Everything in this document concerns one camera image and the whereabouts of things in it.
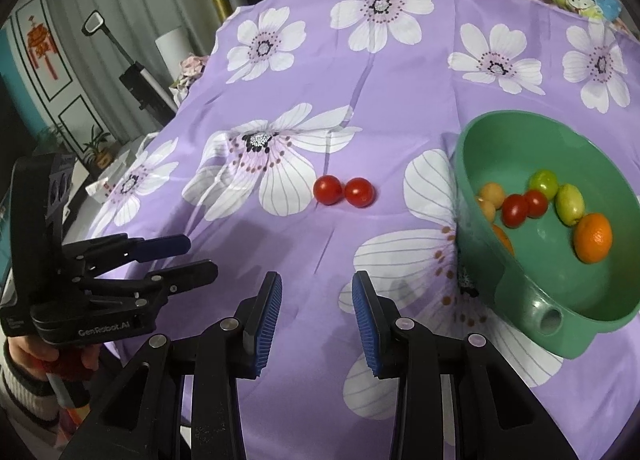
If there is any pink floral cloth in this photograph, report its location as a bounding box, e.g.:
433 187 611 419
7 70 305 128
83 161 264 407
170 56 211 100

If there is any green jujube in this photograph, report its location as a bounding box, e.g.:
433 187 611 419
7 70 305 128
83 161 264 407
555 183 586 227
529 169 560 201

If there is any white cylinder lamp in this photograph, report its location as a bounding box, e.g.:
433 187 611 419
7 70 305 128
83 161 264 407
155 28 193 80

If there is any red cherry tomato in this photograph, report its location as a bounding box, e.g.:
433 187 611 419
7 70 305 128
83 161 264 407
524 190 549 219
313 175 344 205
344 177 375 208
501 194 530 228

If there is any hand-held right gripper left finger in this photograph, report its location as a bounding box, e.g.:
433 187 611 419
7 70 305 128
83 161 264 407
60 271 283 460

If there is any green plastic bowl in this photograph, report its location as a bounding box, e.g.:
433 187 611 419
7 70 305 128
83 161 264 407
452 110 640 360

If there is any potted plant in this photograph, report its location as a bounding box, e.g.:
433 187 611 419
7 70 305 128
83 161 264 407
82 125 113 165

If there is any white plastic bag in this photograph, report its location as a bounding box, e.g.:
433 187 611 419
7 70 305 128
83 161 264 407
85 132 161 201

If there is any mandarin orange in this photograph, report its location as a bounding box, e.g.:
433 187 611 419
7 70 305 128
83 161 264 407
490 224 516 258
572 213 614 265

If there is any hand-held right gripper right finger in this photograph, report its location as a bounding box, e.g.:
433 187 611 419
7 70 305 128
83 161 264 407
351 270 581 460

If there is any person's left hand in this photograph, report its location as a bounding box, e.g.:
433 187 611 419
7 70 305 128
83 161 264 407
9 336 101 382

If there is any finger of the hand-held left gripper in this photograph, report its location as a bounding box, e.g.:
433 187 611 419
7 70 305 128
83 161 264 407
62 234 192 265
75 260 219 313

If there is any red knot wall ornament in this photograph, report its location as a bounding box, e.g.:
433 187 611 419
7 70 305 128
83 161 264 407
26 14 61 73

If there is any person's left forearm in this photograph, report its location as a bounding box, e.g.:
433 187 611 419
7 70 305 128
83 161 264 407
0 342 93 446

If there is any purple floral tablecloth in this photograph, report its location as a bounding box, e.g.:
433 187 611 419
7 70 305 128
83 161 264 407
87 0 640 460

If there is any black phone stand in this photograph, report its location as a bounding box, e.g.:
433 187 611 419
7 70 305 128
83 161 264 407
81 11 176 125

